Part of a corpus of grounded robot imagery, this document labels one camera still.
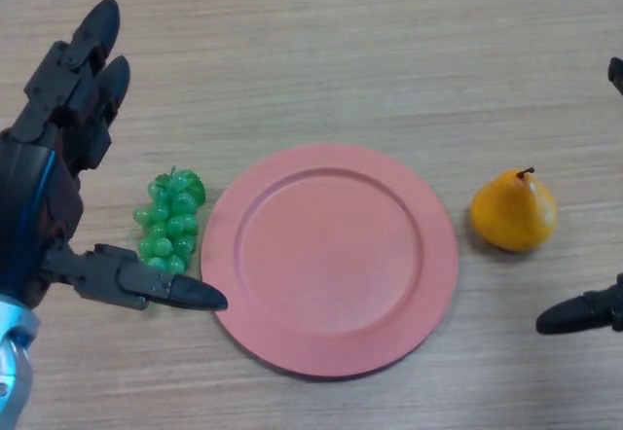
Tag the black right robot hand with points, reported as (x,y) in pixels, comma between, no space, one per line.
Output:
(574,315)

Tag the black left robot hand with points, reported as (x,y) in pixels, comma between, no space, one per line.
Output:
(29,191)

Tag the yellow pear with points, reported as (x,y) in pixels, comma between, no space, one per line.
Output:
(512,212)

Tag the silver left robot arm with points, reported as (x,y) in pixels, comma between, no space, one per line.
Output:
(13,362)

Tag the pink round plate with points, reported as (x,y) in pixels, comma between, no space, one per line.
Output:
(331,264)

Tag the green grape bunch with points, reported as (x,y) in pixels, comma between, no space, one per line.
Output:
(170,211)

